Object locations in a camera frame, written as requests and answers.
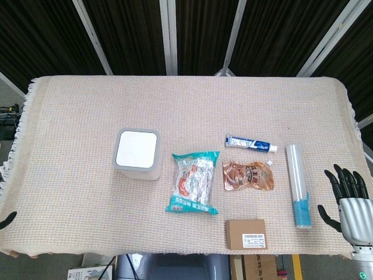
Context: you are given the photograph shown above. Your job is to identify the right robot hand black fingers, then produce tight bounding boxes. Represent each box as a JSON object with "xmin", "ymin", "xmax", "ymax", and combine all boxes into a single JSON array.
[{"xmin": 317, "ymin": 163, "xmax": 373, "ymax": 246}]

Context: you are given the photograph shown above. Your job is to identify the white square bin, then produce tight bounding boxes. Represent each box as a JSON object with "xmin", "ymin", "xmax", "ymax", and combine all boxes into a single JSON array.
[{"xmin": 112, "ymin": 128, "xmax": 163, "ymax": 181}]

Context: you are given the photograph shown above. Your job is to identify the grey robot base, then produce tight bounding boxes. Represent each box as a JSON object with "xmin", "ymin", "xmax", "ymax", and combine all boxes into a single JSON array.
[{"xmin": 115, "ymin": 253, "xmax": 231, "ymax": 280}]

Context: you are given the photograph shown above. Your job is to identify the clear tube with blue contents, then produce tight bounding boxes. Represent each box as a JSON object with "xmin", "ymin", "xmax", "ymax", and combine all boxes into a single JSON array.
[{"xmin": 284, "ymin": 143, "xmax": 312, "ymax": 229}]

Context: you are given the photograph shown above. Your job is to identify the flat cardboard box with label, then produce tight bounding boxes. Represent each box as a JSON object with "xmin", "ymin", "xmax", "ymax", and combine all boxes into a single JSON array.
[{"xmin": 226, "ymin": 219, "xmax": 269, "ymax": 250}]

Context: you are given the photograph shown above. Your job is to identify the brown sauce pouch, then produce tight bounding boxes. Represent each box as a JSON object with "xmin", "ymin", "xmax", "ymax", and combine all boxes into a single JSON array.
[{"xmin": 222, "ymin": 159, "xmax": 276, "ymax": 191}]

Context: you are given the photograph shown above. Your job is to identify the brown printed cardboard carton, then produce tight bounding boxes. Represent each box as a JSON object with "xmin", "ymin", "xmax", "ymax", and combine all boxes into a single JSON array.
[{"xmin": 230, "ymin": 254, "xmax": 278, "ymax": 280}]

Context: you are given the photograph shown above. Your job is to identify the blue white toothpaste tube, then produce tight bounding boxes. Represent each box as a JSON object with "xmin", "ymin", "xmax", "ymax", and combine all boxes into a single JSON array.
[{"xmin": 224, "ymin": 134, "xmax": 278, "ymax": 153}]

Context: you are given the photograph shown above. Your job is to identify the teal snack bag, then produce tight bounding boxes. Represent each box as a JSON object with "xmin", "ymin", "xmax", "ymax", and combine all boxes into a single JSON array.
[{"xmin": 165, "ymin": 150, "xmax": 221, "ymax": 216}]

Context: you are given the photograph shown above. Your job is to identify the beige woven tablecloth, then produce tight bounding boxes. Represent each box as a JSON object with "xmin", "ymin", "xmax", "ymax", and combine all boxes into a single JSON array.
[{"xmin": 0, "ymin": 75, "xmax": 365, "ymax": 260}]

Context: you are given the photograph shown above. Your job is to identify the white printed box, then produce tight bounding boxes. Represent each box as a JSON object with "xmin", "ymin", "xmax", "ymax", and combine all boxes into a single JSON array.
[{"xmin": 67, "ymin": 264, "xmax": 115, "ymax": 280}]

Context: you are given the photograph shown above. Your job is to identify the white frame beam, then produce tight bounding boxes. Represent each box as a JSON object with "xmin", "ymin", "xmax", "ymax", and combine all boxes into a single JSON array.
[
  {"xmin": 159, "ymin": 0, "xmax": 178, "ymax": 75},
  {"xmin": 296, "ymin": 0, "xmax": 364, "ymax": 78},
  {"xmin": 357, "ymin": 114, "xmax": 373, "ymax": 130},
  {"xmin": 0, "ymin": 71, "xmax": 27, "ymax": 97},
  {"xmin": 72, "ymin": 0, "xmax": 114, "ymax": 76},
  {"xmin": 214, "ymin": 0, "xmax": 248, "ymax": 78}
]

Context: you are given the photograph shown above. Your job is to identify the black equipment with cables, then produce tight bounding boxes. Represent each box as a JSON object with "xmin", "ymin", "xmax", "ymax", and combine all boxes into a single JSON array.
[{"xmin": 0, "ymin": 103, "xmax": 23, "ymax": 141}]

